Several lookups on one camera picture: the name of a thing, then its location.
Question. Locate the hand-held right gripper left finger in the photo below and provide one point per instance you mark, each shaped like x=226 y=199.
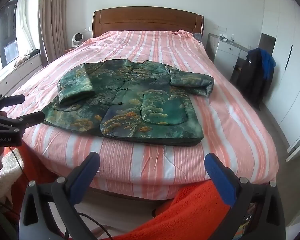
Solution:
x=86 y=177

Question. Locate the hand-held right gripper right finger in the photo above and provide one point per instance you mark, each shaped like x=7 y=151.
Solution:
x=220 y=177

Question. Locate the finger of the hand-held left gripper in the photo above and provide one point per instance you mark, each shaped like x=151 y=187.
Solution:
x=12 y=100
x=30 y=118

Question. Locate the green printed padded jacket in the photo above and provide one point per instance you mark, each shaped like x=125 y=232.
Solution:
x=150 y=105

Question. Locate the person's left forearm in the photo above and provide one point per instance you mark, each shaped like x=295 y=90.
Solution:
x=7 y=170

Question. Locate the white window seat cabinet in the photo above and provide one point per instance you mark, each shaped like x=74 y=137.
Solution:
x=17 y=75

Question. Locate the bed with pink striped cover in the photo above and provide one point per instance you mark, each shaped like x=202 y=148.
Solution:
x=190 y=155

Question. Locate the orange fleece garment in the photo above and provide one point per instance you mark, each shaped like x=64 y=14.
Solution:
x=190 y=212

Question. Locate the dark framed window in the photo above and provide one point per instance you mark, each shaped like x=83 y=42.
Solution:
x=7 y=37

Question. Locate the white sheer curtain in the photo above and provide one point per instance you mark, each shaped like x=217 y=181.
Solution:
x=25 y=25

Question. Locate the beige curtain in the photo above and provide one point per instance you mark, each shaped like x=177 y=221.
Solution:
x=53 y=22

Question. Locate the white fan heater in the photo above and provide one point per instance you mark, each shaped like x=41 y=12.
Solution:
x=77 y=38

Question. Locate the black jacket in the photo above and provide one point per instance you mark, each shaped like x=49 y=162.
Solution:
x=251 y=77

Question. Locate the blue cloth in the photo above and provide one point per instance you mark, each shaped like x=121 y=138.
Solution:
x=268 y=62

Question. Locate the white desk with drawers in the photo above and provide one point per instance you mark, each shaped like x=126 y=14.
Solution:
x=225 y=52

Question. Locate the white wardrobe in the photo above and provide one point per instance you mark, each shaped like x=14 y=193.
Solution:
x=290 y=55

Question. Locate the wooden bed headboard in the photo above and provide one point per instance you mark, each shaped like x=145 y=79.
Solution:
x=147 y=21

